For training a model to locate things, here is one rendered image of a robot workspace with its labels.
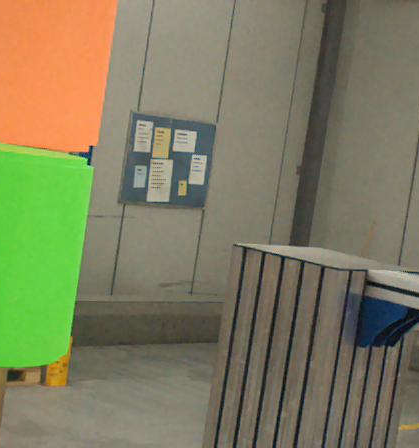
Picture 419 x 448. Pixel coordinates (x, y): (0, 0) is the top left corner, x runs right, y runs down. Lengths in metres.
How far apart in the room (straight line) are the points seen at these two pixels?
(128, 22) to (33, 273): 11.67
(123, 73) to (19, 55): 11.66
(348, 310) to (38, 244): 1.82
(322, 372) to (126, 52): 9.98
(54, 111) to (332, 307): 1.79
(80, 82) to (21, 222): 0.04
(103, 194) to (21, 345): 11.66
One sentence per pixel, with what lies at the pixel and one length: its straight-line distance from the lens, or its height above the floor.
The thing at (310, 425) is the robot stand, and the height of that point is 1.76.
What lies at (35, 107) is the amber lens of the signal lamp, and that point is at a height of 2.23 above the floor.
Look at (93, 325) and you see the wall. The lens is 12.00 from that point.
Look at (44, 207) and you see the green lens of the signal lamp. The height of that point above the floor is 2.20.
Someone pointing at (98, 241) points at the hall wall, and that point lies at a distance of 12.02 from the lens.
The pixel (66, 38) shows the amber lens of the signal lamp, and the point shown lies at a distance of 0.31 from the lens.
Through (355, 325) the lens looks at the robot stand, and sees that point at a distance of 2.15.
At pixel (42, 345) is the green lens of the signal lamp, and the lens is 0.32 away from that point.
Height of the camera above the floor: 2.23
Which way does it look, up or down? 5 degrees down
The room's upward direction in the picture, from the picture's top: 9 degrees clockwise
